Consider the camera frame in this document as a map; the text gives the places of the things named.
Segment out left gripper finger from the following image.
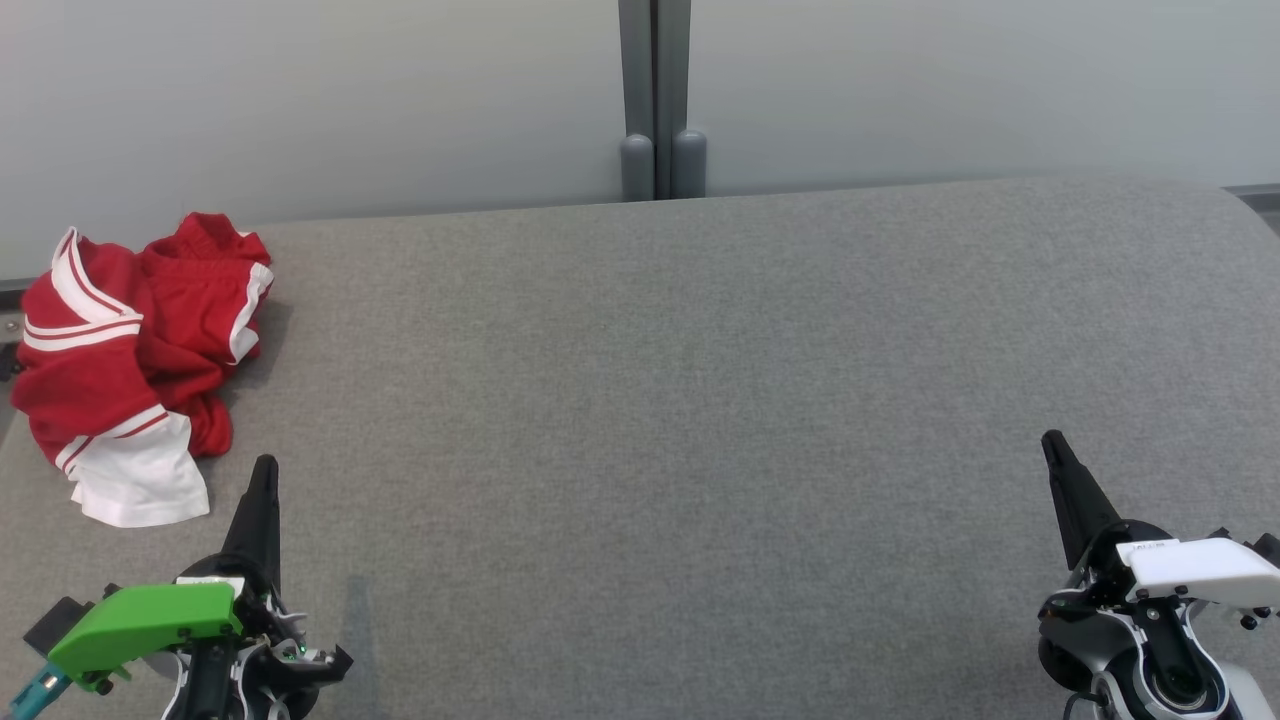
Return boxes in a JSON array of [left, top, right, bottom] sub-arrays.
[[222, 455, 283, 593]]

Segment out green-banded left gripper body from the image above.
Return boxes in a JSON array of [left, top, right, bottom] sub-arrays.
[[48, 555, 353, 693]]

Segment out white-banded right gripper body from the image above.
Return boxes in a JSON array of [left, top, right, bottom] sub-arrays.
[[1040, 520, 1280, 631]]

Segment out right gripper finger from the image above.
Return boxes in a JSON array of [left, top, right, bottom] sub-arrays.
[[1042, 430, 1122, 573]]

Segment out red jersey with white sleeves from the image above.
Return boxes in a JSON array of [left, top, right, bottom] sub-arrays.
[[10, 227, 236, 529]]

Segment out red shorts with white stripes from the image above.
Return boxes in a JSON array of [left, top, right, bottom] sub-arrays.
[[140, 212, 274, 401]]

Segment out left cable with teal plug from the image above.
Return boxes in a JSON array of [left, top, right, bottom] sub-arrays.
[[8, 664, 73, 720]]

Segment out grey partition post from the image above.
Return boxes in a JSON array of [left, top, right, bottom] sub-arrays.
[[655, 0, 709, 200], [618, 0, 656, 203]]

